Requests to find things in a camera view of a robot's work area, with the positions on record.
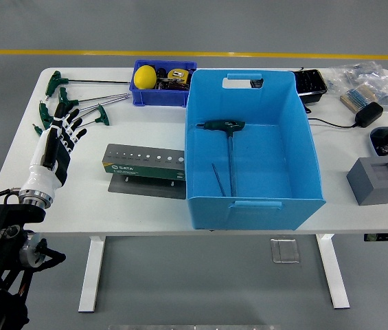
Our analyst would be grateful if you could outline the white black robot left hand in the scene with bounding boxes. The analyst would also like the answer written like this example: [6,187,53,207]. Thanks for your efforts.
[21,101,88,194]

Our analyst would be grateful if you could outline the green grey hex key stand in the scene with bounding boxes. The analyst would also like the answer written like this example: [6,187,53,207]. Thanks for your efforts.
[102,143,187,200]

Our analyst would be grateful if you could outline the small green T-handle hex key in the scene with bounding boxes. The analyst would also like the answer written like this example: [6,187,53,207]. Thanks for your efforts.
[212,163,225,197]

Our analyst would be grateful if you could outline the large green T-handle hex key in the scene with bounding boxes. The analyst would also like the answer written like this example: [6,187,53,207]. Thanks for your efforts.
[195,119,246,197]

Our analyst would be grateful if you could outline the large light blue plastic box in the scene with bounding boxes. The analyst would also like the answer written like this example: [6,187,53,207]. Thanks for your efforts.
[183,68,328,232]

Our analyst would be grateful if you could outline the white table leg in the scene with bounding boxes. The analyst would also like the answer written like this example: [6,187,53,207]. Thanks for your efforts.
[78,235,107,314]
[315,233,351,309]

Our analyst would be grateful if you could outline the metal floor plate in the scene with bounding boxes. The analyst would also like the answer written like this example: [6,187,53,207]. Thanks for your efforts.
[270,237,301,264]

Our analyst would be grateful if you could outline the small dark blue parts bin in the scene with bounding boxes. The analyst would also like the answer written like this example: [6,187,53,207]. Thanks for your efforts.
[129,60,198,108]

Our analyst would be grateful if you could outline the yellow ball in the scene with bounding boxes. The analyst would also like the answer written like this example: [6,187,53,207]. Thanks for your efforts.
[133,65,158,90]

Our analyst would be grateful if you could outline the grey foam block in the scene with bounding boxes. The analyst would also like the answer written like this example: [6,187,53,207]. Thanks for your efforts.
[346,156,388,206]

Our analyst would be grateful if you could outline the black parts in bin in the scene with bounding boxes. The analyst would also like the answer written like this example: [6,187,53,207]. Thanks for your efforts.
[155,67,190,92]

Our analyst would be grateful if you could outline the yellow tape measure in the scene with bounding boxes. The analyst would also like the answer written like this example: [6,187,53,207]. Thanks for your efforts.
[167,67,196,84]

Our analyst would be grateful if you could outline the black power adapter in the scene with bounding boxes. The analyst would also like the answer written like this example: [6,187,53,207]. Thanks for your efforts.
[354,101,385,129]

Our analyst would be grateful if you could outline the resistor tape bundle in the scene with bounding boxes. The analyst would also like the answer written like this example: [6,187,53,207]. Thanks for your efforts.
[339,84,377,113]

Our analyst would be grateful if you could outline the clear bags of components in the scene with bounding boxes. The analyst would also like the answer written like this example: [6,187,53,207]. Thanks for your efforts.
[326,60,388,113]

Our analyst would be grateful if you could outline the black plastic tray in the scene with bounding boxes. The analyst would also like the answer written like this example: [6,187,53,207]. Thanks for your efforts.
[285,68,328,105]

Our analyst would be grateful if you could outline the black adapter cable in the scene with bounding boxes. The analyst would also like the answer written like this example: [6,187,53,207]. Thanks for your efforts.
[303,102,358,129]

